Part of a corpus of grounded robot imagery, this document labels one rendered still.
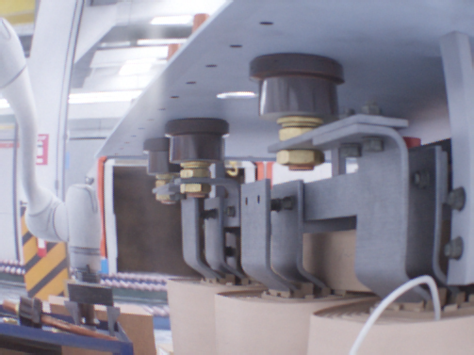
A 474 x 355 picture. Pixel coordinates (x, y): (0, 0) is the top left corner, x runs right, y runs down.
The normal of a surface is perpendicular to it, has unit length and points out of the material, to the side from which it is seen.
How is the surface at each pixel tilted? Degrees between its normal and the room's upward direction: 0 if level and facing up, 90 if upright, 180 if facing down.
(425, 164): 90
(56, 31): 90
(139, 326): 90
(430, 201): 90
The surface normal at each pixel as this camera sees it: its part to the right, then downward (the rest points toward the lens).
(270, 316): -0.69, -0.05
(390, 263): -0.97, -0.02
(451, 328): -0.46, -0.07
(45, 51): 0.26, -0.07
